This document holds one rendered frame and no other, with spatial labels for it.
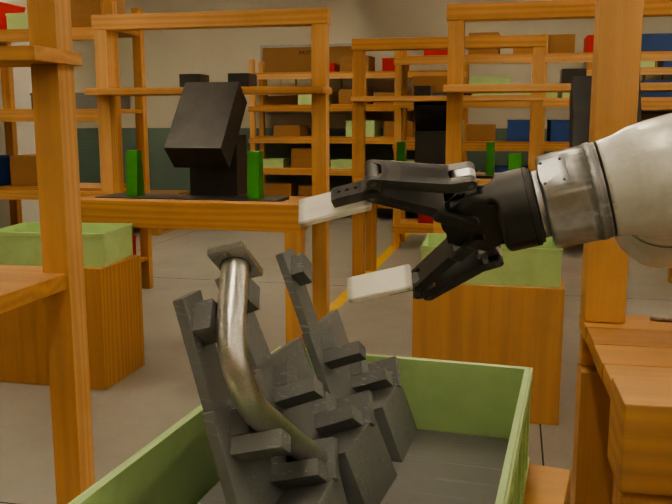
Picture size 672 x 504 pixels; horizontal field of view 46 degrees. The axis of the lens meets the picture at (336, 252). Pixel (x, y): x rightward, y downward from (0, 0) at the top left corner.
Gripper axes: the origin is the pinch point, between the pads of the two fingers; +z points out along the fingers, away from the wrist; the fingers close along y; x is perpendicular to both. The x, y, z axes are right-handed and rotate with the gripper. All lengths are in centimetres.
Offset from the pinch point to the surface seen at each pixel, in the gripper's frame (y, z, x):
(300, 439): -15.4, 9.9, 11.9
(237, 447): -8.7, 14.0, 14.9
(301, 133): -666, 287, -767
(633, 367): -83, -29, -24
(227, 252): 2.0, 11.1, -1.5
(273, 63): -626, 317, -885
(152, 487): -17.7, 29.4, 13.6
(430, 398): -54, 4, -10
